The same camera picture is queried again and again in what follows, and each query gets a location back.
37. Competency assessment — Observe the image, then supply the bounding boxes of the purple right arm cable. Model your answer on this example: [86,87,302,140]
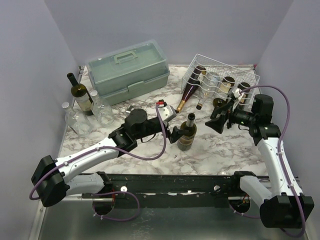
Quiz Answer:
[229,85,311,237]

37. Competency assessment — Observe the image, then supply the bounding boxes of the red wine bottle gold cap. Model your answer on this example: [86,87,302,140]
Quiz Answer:
[176,65,207,113]

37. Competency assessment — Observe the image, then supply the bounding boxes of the clear bottle silver cap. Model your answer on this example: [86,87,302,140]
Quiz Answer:
[61,102,92,137]

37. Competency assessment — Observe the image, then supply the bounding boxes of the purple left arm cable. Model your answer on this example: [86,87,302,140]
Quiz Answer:
[29,104,168,222]

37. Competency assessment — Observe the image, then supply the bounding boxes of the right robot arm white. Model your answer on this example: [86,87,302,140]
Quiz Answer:
[205,94,314,229]

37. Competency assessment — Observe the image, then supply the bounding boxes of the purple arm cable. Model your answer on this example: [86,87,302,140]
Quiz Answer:
[229,85,311,237]
[29,104,168,222]

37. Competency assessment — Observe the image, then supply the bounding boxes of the green bottle cream label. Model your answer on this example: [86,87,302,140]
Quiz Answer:
[212,76,235,108]

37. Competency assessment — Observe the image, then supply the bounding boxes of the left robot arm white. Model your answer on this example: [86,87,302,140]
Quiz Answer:
[29,105,183,207]

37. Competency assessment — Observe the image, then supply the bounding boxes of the green plastic toolbox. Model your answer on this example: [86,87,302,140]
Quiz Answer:
[85,39,170,105]

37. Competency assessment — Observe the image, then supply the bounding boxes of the dark bottle tan label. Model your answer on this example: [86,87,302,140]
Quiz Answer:
[177,113,197,151]

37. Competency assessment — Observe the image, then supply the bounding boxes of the green wine bottle white label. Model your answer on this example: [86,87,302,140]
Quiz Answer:
[66,72,93,116]

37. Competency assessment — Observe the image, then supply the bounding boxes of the clear bottle white cap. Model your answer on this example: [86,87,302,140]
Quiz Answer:
[90,90,115,127]

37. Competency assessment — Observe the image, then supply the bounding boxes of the green bottle silver neck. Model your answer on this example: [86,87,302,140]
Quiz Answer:
[237,82,251,104]

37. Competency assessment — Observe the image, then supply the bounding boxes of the white wire wine rack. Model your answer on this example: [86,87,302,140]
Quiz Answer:
[181,54,260,108]

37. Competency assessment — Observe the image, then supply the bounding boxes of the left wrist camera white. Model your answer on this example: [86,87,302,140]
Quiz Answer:
[156,100,177,124]

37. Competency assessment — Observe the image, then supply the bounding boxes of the clear bottle black gold cap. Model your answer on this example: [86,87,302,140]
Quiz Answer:
[196,71,220,110]

